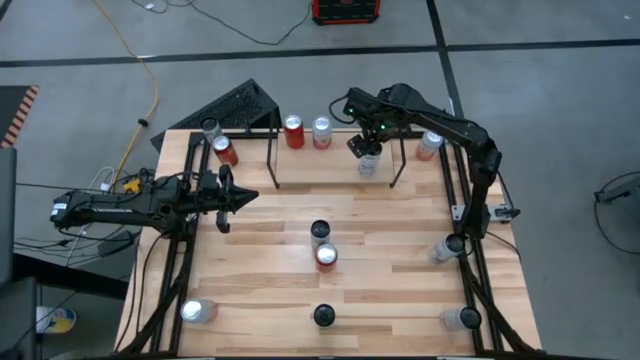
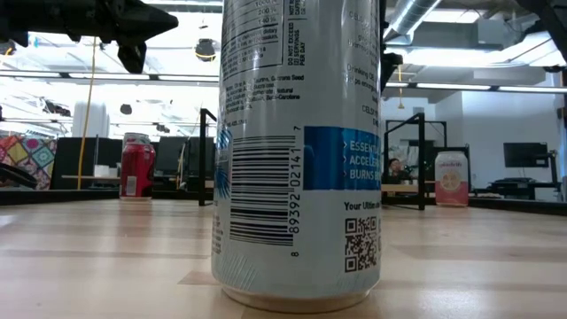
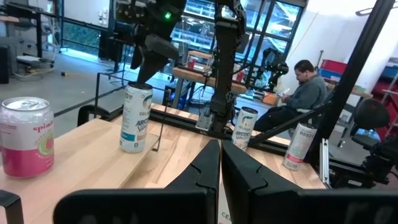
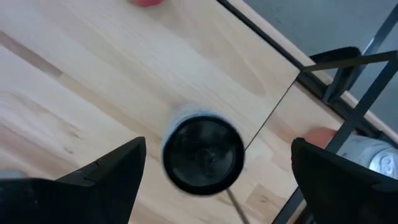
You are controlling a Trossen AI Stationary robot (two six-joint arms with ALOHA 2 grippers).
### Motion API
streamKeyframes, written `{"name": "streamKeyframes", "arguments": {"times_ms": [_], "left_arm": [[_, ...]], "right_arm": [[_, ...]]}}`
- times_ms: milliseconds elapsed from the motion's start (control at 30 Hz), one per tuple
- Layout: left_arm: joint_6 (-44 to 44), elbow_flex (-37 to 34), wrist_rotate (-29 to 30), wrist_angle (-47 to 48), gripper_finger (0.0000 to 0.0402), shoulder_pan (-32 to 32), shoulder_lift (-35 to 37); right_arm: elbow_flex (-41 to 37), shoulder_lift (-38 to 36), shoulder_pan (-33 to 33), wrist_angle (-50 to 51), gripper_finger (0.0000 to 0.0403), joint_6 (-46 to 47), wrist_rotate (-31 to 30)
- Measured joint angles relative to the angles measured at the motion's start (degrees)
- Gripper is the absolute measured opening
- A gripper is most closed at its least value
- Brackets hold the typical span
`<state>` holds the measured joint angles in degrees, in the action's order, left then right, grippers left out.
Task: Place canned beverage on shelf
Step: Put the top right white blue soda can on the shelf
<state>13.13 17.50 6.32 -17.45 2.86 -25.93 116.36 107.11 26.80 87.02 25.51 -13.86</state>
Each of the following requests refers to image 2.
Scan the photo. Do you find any black table frame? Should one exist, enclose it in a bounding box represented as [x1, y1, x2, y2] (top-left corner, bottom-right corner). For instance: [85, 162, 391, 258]
[468, 196, 567, 217]
[0, 188, 214, 207]

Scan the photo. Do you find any black wall monitor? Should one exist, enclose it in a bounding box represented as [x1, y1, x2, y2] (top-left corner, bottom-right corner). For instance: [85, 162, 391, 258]
[502, 142, 549, 169]

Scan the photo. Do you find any white column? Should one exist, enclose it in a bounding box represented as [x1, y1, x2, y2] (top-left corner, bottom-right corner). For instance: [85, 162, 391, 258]
[71, 100, 111, 139]

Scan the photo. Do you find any pink white spindrift can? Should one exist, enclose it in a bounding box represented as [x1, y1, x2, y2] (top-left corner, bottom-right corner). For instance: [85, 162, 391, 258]
[434, 151, 470, 208]

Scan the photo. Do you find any silver spiral duct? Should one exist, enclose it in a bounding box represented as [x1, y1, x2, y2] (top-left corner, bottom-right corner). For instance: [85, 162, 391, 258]
[383, 0, 444, 43]

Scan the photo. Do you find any white can blue band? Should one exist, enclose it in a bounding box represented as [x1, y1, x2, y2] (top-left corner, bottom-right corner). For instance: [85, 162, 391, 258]
[211, 0, 383, 314]

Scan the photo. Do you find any red Coke Zero can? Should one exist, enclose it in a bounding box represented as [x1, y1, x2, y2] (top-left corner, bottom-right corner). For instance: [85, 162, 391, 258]
[119, 141, 157, 200]

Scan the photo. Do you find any white box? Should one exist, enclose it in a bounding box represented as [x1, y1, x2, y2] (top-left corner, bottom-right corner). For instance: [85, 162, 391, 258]
[92, 164, 120, 179]

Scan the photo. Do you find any black right table frame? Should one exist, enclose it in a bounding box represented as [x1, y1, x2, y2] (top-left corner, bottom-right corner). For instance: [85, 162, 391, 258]
[468, 196, 567, 217]

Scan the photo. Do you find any colourful patterned quilt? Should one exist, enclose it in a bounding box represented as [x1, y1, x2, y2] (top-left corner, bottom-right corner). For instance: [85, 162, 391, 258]
[0, 134, 58, 191]

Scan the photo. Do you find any black office partition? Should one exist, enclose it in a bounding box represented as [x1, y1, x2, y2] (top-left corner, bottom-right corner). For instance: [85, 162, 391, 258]
[50, 136, 124, 191]

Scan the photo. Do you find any yellow hanging pendant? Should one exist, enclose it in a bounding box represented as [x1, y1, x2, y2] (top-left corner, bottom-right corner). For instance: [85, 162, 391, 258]
[397, 65, 406, 110]

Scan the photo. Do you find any black left table frame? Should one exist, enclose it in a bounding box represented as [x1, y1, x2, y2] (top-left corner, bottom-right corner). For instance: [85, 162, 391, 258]
[0, 188, 214, 207]

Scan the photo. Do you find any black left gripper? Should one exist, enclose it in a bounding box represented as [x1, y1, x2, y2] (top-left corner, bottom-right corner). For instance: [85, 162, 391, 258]
[57, 0, 178, 74]

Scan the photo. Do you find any yellow extension cable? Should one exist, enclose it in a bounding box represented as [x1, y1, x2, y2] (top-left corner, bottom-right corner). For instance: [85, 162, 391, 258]
[76, 35, 98, 191]

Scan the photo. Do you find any person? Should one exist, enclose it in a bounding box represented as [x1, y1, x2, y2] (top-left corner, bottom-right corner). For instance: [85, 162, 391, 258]
[387, 157, 408, 185]

